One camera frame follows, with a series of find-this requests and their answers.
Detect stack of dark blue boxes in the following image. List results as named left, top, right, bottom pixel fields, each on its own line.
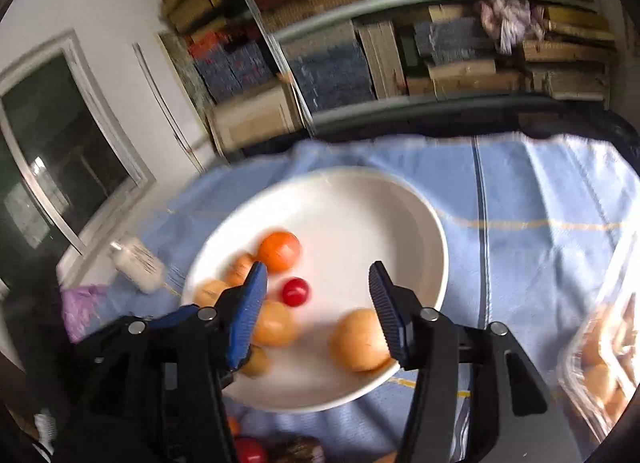
left=282, top=38, right=376, bottom=114
left=412, top=18, right=496, bottom=66

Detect stack of wooden boxes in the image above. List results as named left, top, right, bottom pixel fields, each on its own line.
left=407, top=0, right=618, bottom=101

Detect grey wooden board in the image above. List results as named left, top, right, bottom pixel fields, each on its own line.
left=356, top=20, right=407, bottom=98

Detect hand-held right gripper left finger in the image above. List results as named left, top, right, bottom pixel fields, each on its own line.
left=60, top=261, right=269, bottom=463

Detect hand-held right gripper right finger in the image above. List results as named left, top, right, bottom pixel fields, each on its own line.
left=368, top=260, right=586, bottom=463

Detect pink plastic bag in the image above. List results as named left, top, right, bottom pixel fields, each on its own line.
left=479, top=0, right=546, bottom=54
left=61, top=284, right=118, bottom=344

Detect clear plastic container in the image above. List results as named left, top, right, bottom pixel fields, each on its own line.
left=556, top=238, right=640, bottom=449

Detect blue checked tablecloth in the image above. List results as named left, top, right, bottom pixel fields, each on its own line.
left=60, top=135, right=640, bottom=463

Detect small red plum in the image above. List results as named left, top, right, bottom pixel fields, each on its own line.
left=280, top=277, right=310, bottom=307

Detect large pale orange fruit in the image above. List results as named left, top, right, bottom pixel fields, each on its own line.
left=328, top=308, right=396, bottom=373

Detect white plate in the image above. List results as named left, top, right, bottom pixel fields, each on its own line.
left=181, top=167, right=449, bottom=412

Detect white drink can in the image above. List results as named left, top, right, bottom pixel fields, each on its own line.
left=109, top=237, right=166, bottom=294

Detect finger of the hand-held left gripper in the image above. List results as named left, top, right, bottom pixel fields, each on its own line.
left=147, top=304, right=201, bottom=330

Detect stack of orange patterned boxes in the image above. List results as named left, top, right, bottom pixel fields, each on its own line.
left=187, top=28, right=236, bottom=58

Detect small brown longan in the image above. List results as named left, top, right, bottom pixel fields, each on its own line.
left=237, top=344, right=273, bottom=377

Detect wooden framed panel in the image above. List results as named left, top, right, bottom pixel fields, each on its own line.
left=205, top=80, right=306, bottom=154

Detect dark red plum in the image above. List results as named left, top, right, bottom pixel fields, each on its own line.
left=234, top=437, right=268, bottom=463

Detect aluminium framed window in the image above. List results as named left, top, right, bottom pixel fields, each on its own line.
left=0, top=30, right=156, bottom=264

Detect stack of blue speckled boxes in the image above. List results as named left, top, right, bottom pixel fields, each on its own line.
left=192, top=40, right=276, bottom=104

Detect dark brown round fruit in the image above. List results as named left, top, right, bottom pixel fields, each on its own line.
left=272, top=436, right=326, bottom=463

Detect green marbled board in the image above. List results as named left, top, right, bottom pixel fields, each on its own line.
left=157, top=32, right=221, bottom=106

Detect cluster of pale small fruits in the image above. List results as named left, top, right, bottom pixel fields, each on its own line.
left=575, top=303, right=633, bottom=424

